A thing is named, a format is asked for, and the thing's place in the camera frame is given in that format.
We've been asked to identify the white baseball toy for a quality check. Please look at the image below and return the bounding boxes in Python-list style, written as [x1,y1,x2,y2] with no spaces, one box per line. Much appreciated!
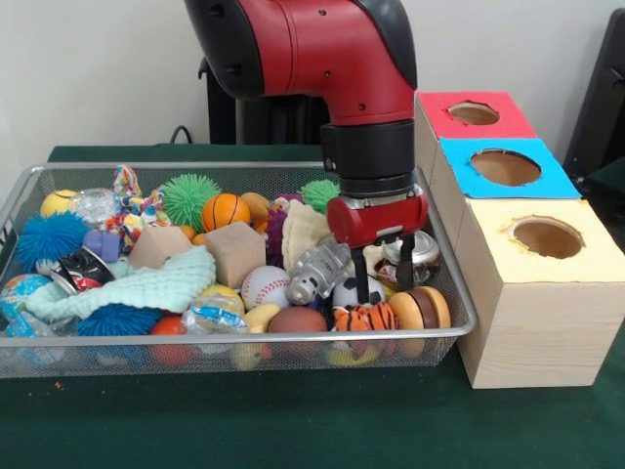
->
[240,266,293,312]

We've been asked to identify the black and white soccer ball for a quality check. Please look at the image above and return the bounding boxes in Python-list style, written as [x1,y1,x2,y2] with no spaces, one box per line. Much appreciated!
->
[332,276,387,310]

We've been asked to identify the black flat panel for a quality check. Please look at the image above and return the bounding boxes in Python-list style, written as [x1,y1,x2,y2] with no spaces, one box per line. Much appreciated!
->
[562,7,625,172]

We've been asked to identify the silver wire mesh bin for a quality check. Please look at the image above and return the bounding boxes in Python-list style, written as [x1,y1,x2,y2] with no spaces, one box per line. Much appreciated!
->
[0,160,479,380]

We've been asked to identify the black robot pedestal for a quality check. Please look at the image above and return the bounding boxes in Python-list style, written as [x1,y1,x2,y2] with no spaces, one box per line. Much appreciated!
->
[197,56,333,147]

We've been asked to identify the silver robot figure toy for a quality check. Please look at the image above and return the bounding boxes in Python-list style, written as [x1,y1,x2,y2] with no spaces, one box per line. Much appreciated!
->
[285,238,355,307]

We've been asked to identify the crushed silver drink can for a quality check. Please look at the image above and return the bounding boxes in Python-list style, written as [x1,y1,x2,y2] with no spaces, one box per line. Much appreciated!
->
[375,232,443,289]

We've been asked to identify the mint green knitted cloth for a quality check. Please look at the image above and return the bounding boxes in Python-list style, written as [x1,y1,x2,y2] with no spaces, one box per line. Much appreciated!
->
[24,244,218,321]

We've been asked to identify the blue spiky rubber ball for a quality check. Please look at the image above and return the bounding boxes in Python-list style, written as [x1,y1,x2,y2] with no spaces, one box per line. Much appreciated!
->
[13,210,93,274]

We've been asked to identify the wooden toy hamburger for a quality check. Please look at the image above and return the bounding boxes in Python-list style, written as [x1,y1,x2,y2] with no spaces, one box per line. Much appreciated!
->
[389,286,452,331]

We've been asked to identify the cream knitted cloth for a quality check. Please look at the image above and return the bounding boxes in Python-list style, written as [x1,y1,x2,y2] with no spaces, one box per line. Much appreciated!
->
[281,199,392,277]

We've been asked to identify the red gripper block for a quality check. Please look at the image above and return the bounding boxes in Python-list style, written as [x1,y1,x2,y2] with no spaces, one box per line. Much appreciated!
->
[325,192,430,303]

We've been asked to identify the wooden cube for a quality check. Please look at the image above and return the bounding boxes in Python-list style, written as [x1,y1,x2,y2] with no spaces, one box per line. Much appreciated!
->
[204,220,269,289]

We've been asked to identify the wooden box with three holes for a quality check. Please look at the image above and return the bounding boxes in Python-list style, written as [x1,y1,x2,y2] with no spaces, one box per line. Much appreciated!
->
[413,90,625,391]

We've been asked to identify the orange basketball toy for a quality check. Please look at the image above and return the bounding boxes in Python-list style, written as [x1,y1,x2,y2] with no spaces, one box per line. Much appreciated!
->
[201,192,252,234]

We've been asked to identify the dark green table cloth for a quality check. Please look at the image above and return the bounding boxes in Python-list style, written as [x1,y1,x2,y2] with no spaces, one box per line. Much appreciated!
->
[580,155,625,238]
[0,143,625,469]

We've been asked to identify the orange striped tiger plush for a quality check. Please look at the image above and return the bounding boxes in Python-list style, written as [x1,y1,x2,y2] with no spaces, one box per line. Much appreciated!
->
[331,301,399,332]

